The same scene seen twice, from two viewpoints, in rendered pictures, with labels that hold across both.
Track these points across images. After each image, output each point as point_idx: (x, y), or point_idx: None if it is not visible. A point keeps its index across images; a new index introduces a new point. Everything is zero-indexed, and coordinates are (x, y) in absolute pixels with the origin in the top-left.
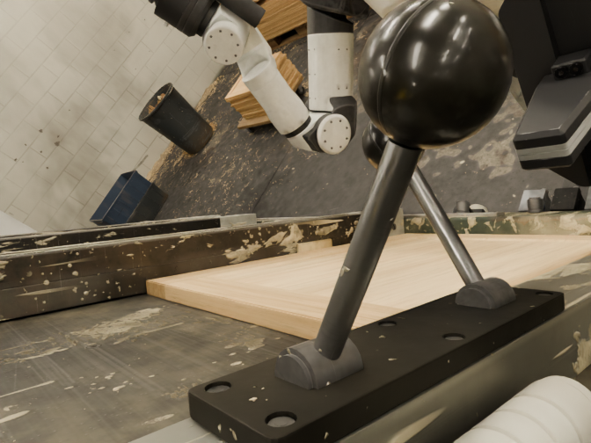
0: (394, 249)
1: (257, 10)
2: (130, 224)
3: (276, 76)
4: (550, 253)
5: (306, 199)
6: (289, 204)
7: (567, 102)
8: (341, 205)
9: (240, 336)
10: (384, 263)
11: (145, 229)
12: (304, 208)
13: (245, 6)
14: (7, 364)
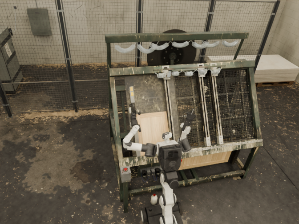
0: (161, 138)
1: (181, 129)
2: (217, 123)
3: (182, 133)
4: (145, 142)
5: (284, 216)
6: (290, 211)
7: (131, 113)
8: (261, 216)
9: (147, 111)
10: (155, 130)
11: (204, 122)
12: (279, 211)
13: (182, 127)
14: (153, 99)
